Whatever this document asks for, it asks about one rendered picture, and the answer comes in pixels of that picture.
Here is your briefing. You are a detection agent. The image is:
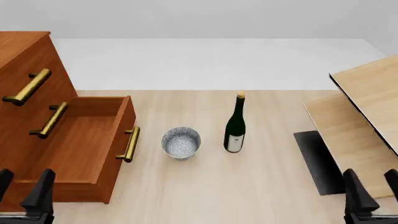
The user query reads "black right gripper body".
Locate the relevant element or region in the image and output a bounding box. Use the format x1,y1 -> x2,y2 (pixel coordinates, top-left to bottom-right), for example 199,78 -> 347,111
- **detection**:
343,210 -> 398,224

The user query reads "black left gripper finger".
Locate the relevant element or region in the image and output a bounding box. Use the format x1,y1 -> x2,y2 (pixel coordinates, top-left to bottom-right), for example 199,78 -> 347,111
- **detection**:
19,168 -> 57,212
0,168 -> 15,203

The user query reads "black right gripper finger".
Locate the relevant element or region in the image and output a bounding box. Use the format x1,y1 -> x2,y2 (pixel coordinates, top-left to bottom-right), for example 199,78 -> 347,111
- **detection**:
383,168 -> 398,203
342,168 -> 381,213

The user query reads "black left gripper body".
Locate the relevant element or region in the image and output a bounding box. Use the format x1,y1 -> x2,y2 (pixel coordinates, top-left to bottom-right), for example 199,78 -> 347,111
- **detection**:
0,209 -> 55,224

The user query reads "open wooden drawer box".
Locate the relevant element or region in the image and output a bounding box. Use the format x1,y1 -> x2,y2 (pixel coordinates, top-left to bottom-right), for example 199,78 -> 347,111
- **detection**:
0,95 -> 137,205

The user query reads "brown wooden cabinet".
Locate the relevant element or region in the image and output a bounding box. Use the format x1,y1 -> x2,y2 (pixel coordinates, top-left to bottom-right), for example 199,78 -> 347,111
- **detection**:
0,31 -> 79,213

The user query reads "dark green wine bottle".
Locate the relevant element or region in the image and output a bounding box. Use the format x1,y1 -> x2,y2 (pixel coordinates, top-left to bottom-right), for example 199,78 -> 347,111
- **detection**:
223,90 -> 247,154

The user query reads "pale wooden rack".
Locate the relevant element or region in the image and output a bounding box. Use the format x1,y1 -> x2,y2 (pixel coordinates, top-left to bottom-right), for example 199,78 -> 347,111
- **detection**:
293,54 -> 398,200

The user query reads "grey speckled bowl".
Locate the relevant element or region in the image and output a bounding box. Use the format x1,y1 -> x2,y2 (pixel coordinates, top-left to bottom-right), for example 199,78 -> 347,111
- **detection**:
160,126 -> 202,162

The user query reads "brass bar handle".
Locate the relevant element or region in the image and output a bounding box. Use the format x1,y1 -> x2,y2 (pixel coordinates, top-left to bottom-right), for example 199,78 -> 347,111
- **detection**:
29,101 -> 69,140
115,126 -> 141,164
2,67 -> 52,107

